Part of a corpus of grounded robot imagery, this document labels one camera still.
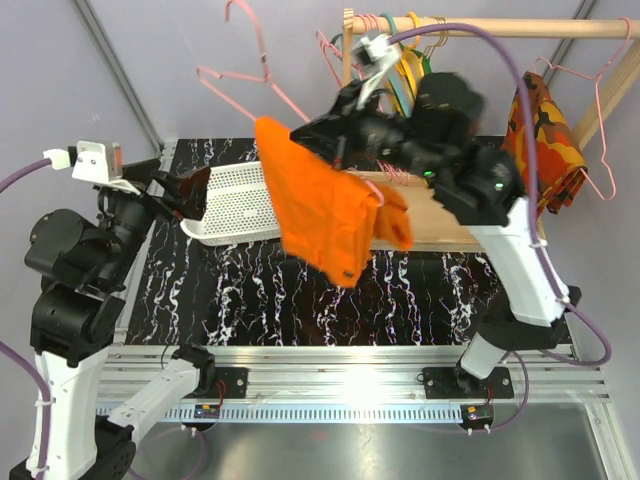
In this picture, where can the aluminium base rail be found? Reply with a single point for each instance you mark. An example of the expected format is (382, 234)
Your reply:
(378, 384)

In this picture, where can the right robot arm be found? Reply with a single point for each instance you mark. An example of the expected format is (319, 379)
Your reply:
(480, 186)

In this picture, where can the pink wire hanger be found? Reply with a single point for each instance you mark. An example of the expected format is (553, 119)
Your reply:
(601, 107)
(266, 76)

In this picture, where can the camouflage orange trousers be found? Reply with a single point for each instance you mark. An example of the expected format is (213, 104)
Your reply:
(561, 165)

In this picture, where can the white perforated plastic basket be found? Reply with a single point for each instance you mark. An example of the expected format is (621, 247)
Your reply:
(238, 208)

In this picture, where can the green plastic hanger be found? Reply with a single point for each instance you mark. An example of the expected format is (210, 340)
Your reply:
(425, 57)

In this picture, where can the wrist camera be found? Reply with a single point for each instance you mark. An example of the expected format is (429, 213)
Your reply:
(90, 161)
(377, 56)

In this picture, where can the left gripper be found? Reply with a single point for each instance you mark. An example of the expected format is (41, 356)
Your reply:
(188, 190)

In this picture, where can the wooden clothes rack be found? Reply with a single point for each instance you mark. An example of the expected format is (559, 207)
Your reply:
(436, 230)

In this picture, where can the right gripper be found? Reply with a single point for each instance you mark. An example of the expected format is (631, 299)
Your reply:
(335, 134)

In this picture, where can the pink wire hangers bunch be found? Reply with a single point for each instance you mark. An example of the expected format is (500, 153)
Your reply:
(399, 88)

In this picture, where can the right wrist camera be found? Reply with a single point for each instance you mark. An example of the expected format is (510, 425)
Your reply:
(377, 56)

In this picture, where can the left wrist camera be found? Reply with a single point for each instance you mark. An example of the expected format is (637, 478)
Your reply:
(90, 161)

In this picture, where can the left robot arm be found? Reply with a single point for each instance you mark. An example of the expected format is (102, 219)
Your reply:
(83, 266)

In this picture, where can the yellow plastic hanger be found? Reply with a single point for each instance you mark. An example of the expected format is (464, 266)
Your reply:
(410, 68)

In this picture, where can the teal plastic hanger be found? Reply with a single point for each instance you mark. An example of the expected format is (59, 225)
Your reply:
(393, 27)

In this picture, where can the aluminium corner frame post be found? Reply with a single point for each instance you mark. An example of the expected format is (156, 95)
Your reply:
(100, 39)

